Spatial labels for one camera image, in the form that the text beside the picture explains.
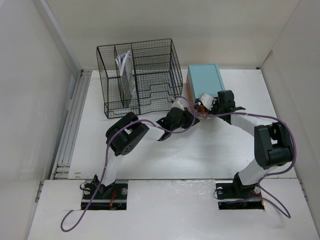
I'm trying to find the grey booklet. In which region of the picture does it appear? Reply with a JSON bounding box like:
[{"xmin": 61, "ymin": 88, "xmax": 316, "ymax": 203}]
[{"xmin": 115, "ymin": 50, "xmax": 136, "ymax": 108}]

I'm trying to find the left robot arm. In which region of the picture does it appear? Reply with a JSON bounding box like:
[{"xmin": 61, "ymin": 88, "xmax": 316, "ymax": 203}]
[{"xmin": 105, "ymin": 107, "xmax": 200, "ymax": 157}]

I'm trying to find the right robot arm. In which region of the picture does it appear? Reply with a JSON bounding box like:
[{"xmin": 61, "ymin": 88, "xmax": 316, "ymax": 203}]
[{"xmin": 210, "ymin": 90, "xmax": 296, "ymax": 197}]

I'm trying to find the teal drawer box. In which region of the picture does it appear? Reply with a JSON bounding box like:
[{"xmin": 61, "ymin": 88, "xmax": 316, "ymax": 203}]
[{"xmin": 186, "ymin": 63, "xmax": 225, "ymax": 105}]

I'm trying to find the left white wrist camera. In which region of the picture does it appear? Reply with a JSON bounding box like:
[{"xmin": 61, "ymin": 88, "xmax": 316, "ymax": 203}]
[{"xmin": 171, "ymin": 96, "xmax": 191, "ymax": 111}]

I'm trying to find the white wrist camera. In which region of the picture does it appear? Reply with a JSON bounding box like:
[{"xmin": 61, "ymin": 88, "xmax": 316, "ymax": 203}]
[
  {"xmin": 171, "ymin": 96, "xmax": 191, "ymax": 111},
  {"xmin": 199, "ymin": 93, "xmax": 217, "ymax": 111}
]

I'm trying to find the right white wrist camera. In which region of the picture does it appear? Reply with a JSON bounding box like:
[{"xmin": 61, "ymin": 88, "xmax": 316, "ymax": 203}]
[{"xmin": 199, "ymin": 93, "xmax": 217, "ymax": 111}]

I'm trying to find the black wire mesh organizer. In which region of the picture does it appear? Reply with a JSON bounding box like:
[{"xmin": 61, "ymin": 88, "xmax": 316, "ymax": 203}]
[{"xmin": 96, "ymin": 38, "xmax": 183, "ymax": 119}]

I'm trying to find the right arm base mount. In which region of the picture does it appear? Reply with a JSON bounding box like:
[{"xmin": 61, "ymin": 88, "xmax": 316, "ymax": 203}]
[{"xmin": 214, "ymin": 181, "xmax": 265, "ymax": 211}]

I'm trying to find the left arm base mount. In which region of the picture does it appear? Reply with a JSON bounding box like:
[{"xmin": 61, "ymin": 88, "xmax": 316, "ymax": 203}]
[{"xmin": 79, "ymin": 181, "xmax": 129, "ymax": 211}]

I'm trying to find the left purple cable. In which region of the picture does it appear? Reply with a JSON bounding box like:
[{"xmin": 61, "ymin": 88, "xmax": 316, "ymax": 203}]
[{"xmin": 60, "ymin": 96, "xmax": 198, "ymax": 232}]

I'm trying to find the purple cable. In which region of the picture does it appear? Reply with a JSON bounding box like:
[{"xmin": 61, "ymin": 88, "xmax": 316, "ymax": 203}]
[
  {"xmin": 60, "ymin": 96, "xmax": 198, "ymax": 232},
  {"xmin": 188, "ymin": 103, "xmax": 298, "ymax": 220}
]

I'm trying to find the aluminium rail frame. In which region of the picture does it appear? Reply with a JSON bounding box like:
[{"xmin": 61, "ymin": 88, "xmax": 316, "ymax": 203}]
[{"xmin": 34, "ymin": 69, "xmax": 92, "ymax": 202}]

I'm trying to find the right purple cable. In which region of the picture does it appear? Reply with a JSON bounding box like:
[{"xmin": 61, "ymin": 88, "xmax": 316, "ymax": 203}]
[{"xmin": 188, "ymin": 103, "xmax": 298, "ymax": 220}]

